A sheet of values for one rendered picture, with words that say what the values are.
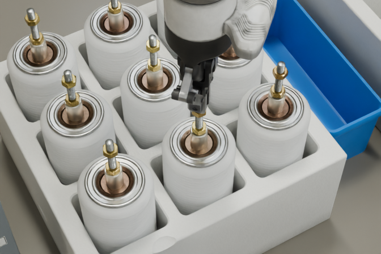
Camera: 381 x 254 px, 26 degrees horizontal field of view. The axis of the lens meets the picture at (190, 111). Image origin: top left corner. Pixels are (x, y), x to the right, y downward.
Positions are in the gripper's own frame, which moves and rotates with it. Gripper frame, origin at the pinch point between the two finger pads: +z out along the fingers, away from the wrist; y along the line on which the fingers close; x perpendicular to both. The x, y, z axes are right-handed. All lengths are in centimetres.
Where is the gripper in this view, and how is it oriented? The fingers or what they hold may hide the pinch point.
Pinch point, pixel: (198, 96)
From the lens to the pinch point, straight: 97.8
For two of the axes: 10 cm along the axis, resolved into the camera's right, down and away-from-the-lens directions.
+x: 9.5, 2.5, -1.8
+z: 0.0, 5.9, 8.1
